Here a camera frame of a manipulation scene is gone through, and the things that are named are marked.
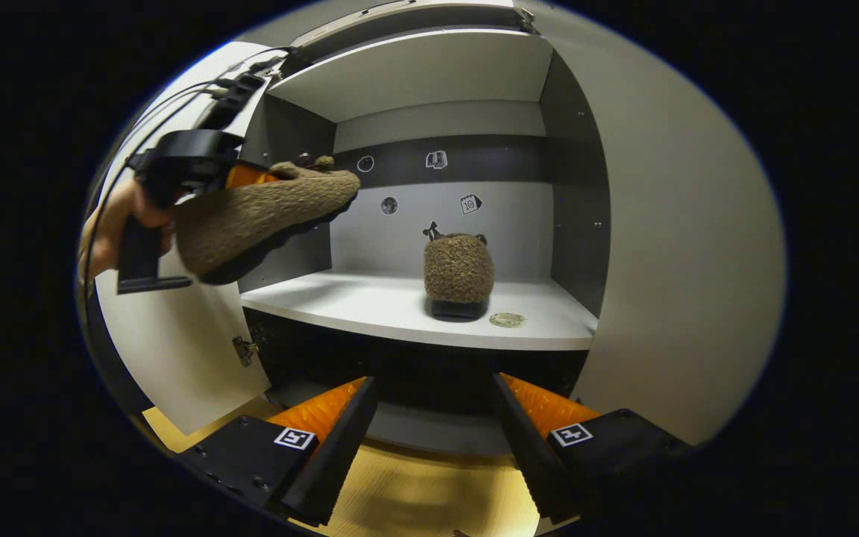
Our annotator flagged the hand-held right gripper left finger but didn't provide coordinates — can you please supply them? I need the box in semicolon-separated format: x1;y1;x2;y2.
180;375;380;527

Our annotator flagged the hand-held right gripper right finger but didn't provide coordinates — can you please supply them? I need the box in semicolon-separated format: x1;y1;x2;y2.
492;371;695;523

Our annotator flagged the brown fuzzy shoe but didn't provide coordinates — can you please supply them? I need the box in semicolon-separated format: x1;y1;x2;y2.
174;155;362;286
422;222;496;321

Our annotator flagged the white cabinet door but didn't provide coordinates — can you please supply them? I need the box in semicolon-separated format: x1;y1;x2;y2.
541;7;787;446
94;41;281;436

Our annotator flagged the white shoe cabinet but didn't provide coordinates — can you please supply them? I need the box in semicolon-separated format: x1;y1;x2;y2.
94;0;787;456

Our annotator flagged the white cabinet shelf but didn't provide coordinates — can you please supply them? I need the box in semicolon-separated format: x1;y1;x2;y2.
265;28;554;124
240;270;599;351

